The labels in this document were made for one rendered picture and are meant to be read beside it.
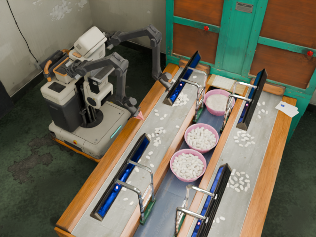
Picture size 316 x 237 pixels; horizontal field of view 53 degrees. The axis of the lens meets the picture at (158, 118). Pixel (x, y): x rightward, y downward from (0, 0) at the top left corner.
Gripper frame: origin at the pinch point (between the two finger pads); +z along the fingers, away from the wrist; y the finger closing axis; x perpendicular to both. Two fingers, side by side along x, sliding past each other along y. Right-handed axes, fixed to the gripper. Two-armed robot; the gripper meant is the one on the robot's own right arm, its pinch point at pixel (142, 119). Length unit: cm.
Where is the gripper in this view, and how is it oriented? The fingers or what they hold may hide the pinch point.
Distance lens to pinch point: 251.6
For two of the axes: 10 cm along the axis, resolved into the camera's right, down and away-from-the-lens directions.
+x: -5.9, 2.7, 7.6
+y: 4.2, -7.0, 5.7
